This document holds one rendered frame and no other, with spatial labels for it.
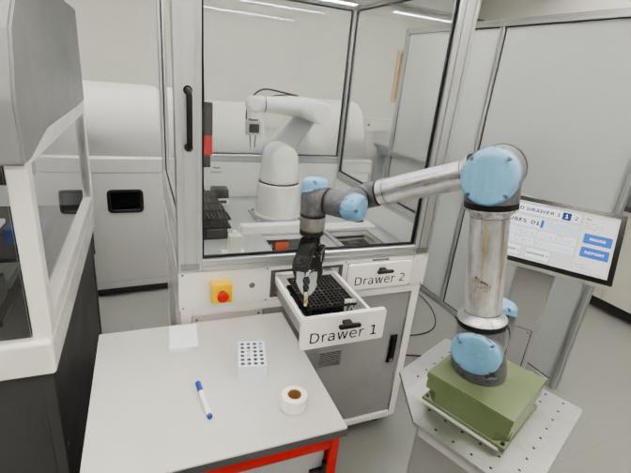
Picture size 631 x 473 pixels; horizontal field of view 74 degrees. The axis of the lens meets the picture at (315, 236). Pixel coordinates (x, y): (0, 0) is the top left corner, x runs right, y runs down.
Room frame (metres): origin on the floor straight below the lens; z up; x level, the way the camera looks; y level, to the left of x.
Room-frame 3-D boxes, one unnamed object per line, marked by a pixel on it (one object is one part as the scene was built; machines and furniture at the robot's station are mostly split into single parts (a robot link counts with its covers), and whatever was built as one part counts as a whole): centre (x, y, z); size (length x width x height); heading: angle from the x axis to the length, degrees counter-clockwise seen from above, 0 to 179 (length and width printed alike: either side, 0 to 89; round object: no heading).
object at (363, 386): (1.88, 0.16, 0.40); 1.03 x 0.95 x 0.80; 114
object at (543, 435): (0.99, -0.52, 0.70); 0.45 x 0.44 x 0.12; 47
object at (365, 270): (1.55, -0.28, 0.87); 0.29 x 0.02 x 0.11; 114
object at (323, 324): (1.13, -0.12, 0.87); 0.29 x 0.02 x 0.11; 114
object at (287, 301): (1.32, -0.03, 0.86); 0.40 x 0.26 x 0.06; 24
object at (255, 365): (1.05, 0.16, 0.78); 0.12 x 0.08 x 0.04; 13
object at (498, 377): (1.01, -0.51, 0.91); 0.15 x 0.15 x 0.10
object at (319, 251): (1.16, 0.01, 1.12); 0.09 x 0.08 x 0.12; 168
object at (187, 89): (1.23, 0.40, 1.45); 0.05 x 0.03 x 0.19; 24
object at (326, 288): (1.31, -0.04, 0.87); 0.22 x 0.18 x 0.06; 24
